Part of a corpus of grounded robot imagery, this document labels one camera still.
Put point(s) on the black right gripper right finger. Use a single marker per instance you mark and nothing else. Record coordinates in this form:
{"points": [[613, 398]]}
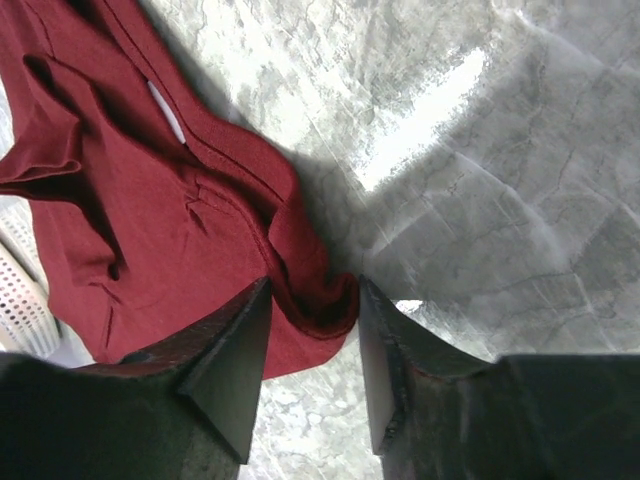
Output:
{"points": [[436, 412]]}

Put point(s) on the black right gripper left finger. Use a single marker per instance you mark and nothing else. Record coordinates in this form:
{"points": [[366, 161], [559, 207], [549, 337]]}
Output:
{"points": [[182, 408]]}

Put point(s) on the dark red t shirt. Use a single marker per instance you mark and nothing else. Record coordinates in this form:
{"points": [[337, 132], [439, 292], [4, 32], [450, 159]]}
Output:
{"points": [[149, 211]]}

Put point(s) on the white perforated laundry basket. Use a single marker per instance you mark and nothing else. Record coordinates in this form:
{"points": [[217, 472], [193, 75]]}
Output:
{"points": [[27, 325]]}

